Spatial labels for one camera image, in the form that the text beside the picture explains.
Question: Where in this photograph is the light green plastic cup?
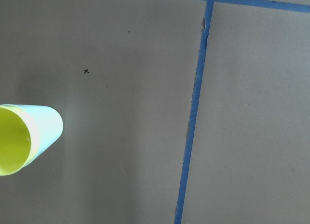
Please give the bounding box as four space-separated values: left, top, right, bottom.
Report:
1 104 63 167

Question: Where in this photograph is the yellow plastic cup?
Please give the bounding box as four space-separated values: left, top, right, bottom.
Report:
0 105 33 176

